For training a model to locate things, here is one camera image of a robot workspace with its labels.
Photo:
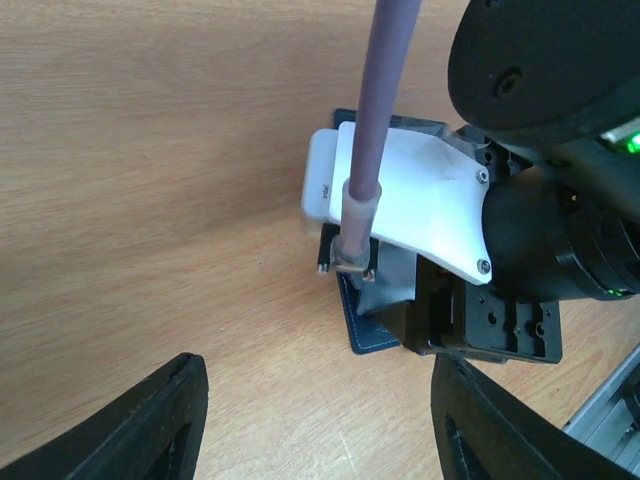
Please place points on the blue card holder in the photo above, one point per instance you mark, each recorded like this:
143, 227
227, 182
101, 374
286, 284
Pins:
392, 290

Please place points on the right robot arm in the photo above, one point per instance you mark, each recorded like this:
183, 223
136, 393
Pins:
552, 89

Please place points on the aluminium front rail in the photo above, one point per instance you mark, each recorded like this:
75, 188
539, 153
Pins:
608, 422

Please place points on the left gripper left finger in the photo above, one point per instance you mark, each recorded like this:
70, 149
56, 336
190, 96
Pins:
152, 431

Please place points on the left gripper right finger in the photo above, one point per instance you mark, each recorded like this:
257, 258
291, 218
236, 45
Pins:
484, 432

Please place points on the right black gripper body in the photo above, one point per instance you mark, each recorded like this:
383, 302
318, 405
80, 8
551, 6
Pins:
450, 315

